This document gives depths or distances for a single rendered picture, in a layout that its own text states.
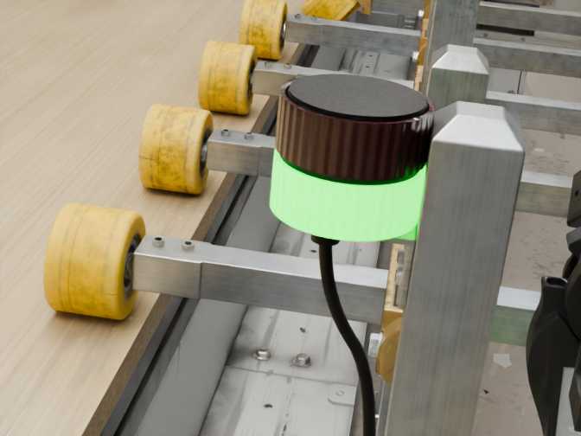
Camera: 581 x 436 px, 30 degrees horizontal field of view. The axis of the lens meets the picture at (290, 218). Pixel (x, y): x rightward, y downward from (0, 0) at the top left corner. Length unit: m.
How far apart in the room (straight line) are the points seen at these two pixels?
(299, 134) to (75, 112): 0.85
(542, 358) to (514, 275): 2.65
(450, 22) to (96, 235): 0.34
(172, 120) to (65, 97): 0.31
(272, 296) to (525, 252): 2.51
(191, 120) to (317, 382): 0.41
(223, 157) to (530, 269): 2.21
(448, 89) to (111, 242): 0.26
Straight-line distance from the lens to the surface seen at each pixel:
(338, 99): 0.41
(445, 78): 0.66
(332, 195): 0.40
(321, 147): 0.40
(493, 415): 2.45
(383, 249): 1.44
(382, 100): 0.42
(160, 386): 0.93
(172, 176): 1.00
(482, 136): 0.41
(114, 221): 0.78
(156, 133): 1.00
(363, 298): 0.76
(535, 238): 3.36
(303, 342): 1.36
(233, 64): 1.23
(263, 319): 1.40
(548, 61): 1.48
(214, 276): 0.77
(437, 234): 0.42
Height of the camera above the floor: 1.30
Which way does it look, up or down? 24 degrees down
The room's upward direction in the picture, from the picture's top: 6 degrees clockwise
